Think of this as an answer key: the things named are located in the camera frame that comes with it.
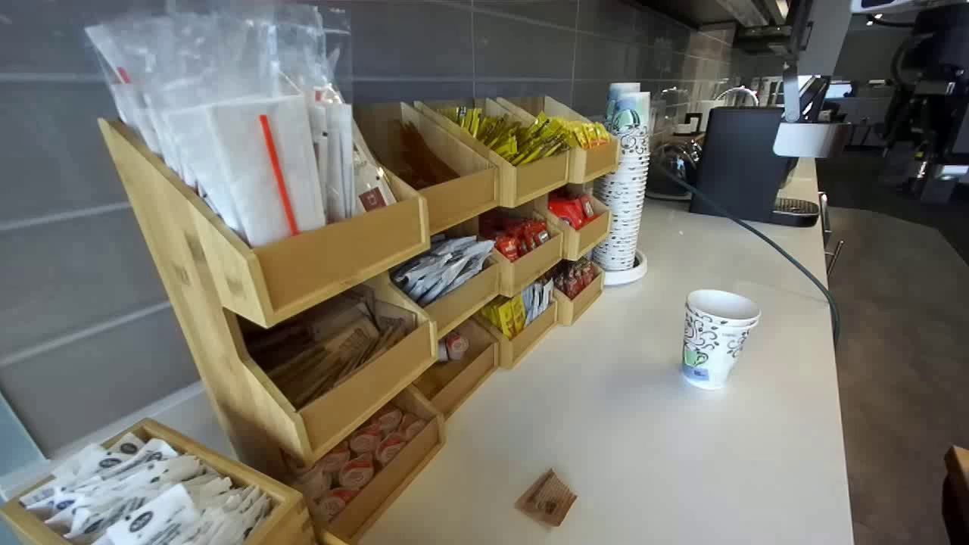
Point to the white patterned paper coffee cup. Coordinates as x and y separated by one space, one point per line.
722 303
712 356

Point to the tall stack of paper cups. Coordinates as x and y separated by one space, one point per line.
623 84
623 191

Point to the creamer cups pile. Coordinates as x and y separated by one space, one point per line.
358 465

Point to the black coffee machine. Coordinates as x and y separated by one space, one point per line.
736 162

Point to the white and blue packets pile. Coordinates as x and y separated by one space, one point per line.
443 267

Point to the yellow and white packets pile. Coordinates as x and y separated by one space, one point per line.
508 310

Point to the red packets pile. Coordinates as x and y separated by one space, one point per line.
574 211
517 240
575 275

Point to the small-bin wooden condiment organizer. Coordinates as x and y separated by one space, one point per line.
535 181

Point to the white round cup tray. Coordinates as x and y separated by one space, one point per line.
620 274

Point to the yellow sweetener packets pile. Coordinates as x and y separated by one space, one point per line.
504 138
580 128

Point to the wide-bin wooden condiment organizer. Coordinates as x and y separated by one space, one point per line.
335 259

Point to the brown packets pile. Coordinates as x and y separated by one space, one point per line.
328 348

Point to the clear bag of stirrers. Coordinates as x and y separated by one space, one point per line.
338 153

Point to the glass carafe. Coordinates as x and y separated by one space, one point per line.
677 153

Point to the low wooden packet box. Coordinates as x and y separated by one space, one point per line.
289 519

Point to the white sugar packets pile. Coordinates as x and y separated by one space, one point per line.
140 493

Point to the dark background machine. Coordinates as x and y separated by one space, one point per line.
934 90

